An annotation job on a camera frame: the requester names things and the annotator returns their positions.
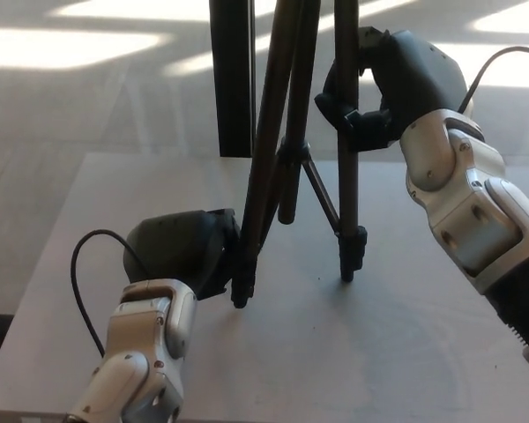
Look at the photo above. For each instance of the bronze tripod with black fittings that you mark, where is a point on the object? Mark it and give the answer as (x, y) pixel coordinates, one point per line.
(348, 189)

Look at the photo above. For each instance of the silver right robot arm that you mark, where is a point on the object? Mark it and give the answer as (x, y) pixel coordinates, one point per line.
(467, 198)

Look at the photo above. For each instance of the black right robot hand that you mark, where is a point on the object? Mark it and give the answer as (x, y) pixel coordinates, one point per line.
(423, 75)

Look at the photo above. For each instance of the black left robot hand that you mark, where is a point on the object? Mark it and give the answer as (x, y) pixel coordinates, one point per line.
(176, 247)

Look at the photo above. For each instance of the black upright post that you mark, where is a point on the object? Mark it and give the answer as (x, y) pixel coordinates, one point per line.
(229, 88)

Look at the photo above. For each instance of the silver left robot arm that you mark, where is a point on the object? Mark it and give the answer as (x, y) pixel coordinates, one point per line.
(141, 343)

